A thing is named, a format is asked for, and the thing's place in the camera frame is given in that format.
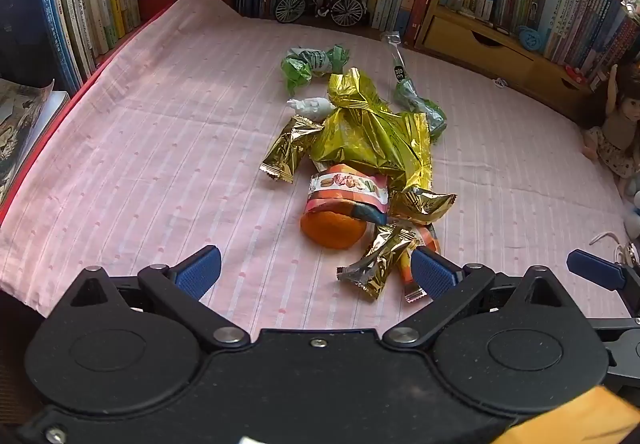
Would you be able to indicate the wooden drawer box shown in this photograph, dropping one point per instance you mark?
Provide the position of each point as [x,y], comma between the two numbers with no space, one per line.
[475,48]

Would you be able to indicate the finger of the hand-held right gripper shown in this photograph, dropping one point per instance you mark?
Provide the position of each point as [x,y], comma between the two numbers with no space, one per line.
[595,268]

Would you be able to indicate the small gold foil wrapper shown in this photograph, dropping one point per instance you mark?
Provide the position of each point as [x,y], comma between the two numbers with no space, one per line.
[287,148]
[422,206]
[377,259]

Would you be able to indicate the macaron print snack packet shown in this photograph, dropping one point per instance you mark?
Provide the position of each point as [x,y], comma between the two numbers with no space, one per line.
[345,186]

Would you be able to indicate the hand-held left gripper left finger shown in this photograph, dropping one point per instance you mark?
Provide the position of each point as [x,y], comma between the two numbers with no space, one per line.
[200,271]

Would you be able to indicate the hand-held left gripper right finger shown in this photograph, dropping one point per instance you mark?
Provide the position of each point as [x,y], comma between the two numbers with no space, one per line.
[432,273]

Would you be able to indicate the open illustrated magazine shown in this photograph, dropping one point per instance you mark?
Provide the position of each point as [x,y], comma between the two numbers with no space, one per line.
[20,123]

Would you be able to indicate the large gold foil wrapper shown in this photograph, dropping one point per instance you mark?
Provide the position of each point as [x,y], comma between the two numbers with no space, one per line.
[370,133]

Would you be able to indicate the long green clear wrapper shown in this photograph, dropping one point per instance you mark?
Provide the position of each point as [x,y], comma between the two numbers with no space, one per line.
[415,96]

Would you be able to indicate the orange fruit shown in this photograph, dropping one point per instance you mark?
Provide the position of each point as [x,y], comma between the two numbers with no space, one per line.
[325,230]

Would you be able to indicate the red mattress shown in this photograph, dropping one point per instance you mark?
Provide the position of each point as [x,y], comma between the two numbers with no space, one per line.
[60,113]

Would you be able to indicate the pink striped bedsheet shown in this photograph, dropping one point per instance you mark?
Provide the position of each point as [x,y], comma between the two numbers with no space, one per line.
[150,163]

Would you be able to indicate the crumpled green white wrapper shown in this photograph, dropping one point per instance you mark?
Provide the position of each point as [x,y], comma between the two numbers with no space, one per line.
[305,66]

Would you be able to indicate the white blue plush toy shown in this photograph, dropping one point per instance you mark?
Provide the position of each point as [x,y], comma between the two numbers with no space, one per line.
[634,209]

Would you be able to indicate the small white trinket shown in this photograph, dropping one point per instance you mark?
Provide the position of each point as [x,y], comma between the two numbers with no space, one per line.
[500,83]

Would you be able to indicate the blue round ornament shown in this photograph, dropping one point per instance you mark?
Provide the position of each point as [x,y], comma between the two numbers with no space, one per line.
[530,38]

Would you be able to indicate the doll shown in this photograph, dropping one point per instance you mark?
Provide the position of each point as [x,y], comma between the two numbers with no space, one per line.
[617,133]

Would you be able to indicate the large dark blue book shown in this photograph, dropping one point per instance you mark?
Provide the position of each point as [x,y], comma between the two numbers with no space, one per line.
[25,23]

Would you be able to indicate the small red white toy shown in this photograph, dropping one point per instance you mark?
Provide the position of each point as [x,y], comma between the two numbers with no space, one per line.
[574,72]

